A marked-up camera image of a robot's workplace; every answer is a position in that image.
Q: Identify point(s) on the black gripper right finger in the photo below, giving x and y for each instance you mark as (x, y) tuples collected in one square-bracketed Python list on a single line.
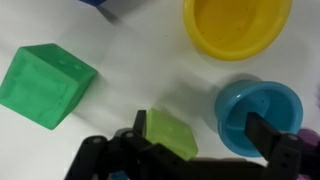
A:
[(282, 151)]

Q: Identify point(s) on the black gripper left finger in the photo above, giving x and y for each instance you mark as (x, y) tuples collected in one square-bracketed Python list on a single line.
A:
[(128, 152)]

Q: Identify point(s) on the small light blue bowl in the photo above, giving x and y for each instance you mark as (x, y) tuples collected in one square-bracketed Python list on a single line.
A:
[(279, 105)]

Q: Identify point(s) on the yellow bowl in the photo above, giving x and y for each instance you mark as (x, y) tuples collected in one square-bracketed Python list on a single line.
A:
[(232, 30)]

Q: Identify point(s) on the small magenta cup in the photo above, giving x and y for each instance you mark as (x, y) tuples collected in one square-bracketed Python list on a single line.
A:
[(311, 138)]

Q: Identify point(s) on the lime green cube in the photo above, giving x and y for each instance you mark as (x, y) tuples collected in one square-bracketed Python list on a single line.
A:
[(169, 131)]

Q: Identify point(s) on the dark blue cube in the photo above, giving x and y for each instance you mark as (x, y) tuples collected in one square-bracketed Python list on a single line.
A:
[(93, 2)]

